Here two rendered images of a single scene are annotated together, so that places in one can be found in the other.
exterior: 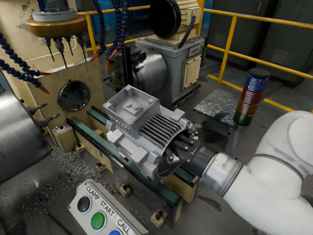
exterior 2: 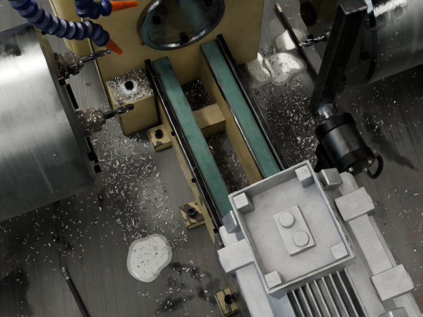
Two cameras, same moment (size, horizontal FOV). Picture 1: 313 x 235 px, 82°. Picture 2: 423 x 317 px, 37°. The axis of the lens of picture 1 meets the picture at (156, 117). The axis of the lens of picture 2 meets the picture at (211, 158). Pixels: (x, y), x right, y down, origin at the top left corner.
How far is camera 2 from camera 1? 0.43 m
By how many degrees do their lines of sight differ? 32
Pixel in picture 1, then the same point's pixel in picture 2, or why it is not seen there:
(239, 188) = not seen: outside the picture
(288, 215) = not seen: outside the picture
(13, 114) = (43, 124)
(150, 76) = (411, 43)
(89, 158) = (174, 178)
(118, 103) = (267, 189)
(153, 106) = (336, 266)
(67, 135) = (138, 108)
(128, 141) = (257, 283)
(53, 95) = (129, 15)
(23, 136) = (55, 170)
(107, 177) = (200, 251)
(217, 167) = not seen: outside the picture
